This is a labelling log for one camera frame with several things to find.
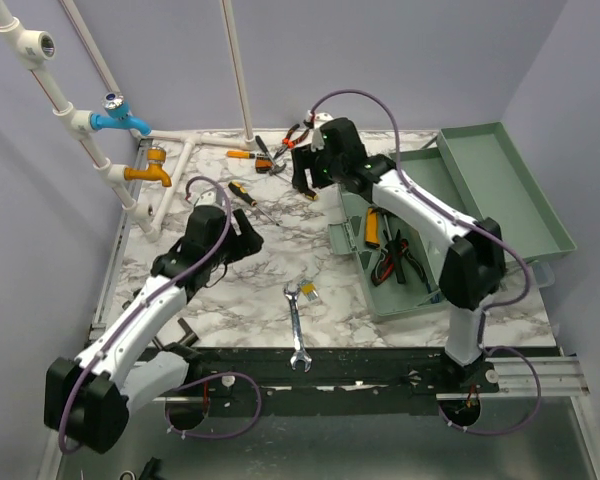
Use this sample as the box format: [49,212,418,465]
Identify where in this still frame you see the yellow black screwdriver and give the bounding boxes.
[227,180,281,227]

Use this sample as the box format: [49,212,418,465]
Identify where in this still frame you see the yellow handle tool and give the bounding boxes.
[364,207,380,249]

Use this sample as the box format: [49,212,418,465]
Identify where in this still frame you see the claw hammer black handle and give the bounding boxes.
[381,210,407,285]

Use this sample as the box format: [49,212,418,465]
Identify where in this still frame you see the red black utility knife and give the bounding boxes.
[370,249,395,286]

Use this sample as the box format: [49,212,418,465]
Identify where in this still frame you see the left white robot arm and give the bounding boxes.
[43,205,264,454]

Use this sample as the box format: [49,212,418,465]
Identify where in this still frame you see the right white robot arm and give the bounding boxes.
[291,115,505,392]

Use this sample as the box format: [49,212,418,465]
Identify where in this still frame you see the orange black long-nose pliers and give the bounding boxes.
[273,123,310,160]

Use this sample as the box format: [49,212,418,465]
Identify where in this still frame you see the silver open-end wrench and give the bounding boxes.
[283,284,312,373]

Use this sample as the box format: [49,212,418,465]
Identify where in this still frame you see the yellow hex key set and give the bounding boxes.
[299,280,319,301]

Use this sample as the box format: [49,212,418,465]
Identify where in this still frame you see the orange plastic tap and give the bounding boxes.
[123,146,172,188]

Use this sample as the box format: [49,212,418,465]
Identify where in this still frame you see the silver socket bar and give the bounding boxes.
[151,317,199,349]

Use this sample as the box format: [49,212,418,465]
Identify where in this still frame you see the blue plastic tap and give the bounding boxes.
[89,92,152,136]

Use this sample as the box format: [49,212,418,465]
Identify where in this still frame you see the white pvc pipe assembly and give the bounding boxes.
[0,1,256,241]

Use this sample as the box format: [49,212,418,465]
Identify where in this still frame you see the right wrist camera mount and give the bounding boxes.
[299,112,334,151]

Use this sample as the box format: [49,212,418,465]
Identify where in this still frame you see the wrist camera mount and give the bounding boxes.
[299,112,334,151]
[193,188,223,208]

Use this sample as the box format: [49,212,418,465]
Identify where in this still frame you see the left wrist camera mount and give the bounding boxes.
[193,188,223,208]

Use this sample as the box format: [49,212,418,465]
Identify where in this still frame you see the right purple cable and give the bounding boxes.
[304,89,544,436]

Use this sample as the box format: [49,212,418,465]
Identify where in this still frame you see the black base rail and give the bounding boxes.
[79,342,531,419]

